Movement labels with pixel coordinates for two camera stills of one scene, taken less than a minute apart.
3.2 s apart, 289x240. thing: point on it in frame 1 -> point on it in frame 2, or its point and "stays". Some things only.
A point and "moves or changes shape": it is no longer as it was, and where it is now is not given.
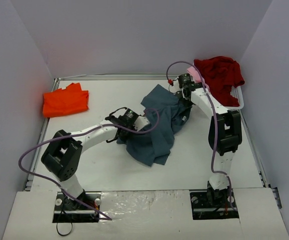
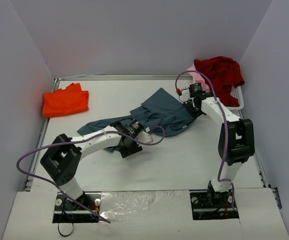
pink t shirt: [196, 75] stays
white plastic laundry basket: [237, 92] stays
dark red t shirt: [221, 74] stays
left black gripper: [124, 135] -> [130, 150]
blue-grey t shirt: [166, 115] moves or changes shape
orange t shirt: [70, 100] stays
